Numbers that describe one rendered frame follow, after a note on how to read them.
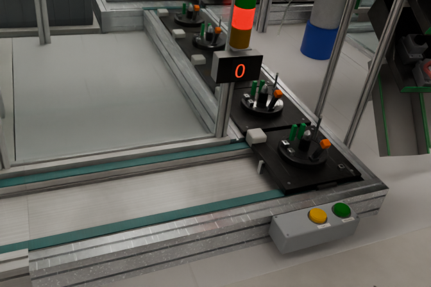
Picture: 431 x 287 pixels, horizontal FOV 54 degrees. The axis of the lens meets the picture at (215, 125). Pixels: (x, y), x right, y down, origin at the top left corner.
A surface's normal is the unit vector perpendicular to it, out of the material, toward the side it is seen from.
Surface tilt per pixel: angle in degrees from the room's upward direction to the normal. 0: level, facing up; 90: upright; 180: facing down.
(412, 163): 0
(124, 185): 0
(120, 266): 90
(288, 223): 0
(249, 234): 90
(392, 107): 45
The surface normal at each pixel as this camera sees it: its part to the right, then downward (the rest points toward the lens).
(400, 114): 0.22, -0.17
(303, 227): 0.11, -0.82
